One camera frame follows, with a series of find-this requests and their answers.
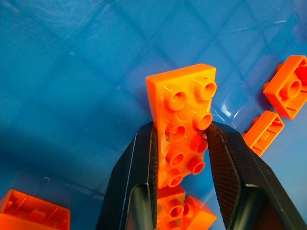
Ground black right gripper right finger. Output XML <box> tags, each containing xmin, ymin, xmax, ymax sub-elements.
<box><xmin>206</xmin><ymin>120</ymin><xmax>307</xmax><ymax>230</ymax></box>

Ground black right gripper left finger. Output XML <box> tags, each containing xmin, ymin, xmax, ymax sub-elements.
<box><xmin>95</xmin><ymin>121</ymin><xmax>159</xmax><ymax>230</ymax></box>

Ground orange studded brick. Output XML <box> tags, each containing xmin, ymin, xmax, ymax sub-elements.
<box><xmin>145</xmin><ymin>63</ymin><xmax>218</xmax><ymax>190</ymax></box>

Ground blue plastic tray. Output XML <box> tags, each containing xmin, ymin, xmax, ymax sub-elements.
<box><xmin>0</xmin><ymin>0</ymin><xmax>307</xmax><ymax>230</ymax></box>

